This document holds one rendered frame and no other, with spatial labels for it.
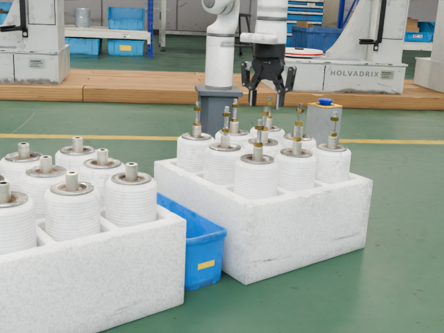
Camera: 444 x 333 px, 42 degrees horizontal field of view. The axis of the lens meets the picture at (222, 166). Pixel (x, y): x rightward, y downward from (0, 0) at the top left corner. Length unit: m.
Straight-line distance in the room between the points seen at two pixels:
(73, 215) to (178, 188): 0.44
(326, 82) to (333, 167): 2.20
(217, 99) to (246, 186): 0.70
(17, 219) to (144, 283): 0.27
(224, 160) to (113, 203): 0.34
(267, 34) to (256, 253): 0.50
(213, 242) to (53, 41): 2.43
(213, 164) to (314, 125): 0.43
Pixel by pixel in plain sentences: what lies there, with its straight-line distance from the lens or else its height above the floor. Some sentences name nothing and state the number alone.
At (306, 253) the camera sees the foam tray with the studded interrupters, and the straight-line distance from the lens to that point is 1.36.
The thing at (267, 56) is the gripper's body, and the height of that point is 0.46.
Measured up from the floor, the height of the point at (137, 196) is 0.23.
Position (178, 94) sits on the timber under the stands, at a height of 0.05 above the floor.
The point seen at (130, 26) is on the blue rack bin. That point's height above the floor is 0.30.
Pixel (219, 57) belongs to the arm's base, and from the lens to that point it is 1.90.
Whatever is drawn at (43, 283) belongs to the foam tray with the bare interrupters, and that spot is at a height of 0.13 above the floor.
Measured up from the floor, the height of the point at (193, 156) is 0.21.
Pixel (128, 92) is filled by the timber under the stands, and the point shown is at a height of 0.06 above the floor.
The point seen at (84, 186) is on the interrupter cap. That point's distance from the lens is 1.06.
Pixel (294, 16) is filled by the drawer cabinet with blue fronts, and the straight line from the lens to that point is 6.92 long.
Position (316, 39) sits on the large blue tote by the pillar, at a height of 0.26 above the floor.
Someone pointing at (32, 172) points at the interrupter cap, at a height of 0.25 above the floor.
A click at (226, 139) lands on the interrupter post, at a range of 1.34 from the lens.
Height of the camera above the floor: 0.58
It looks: 16 degrees down
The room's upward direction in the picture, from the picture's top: 3 degrees clockwise
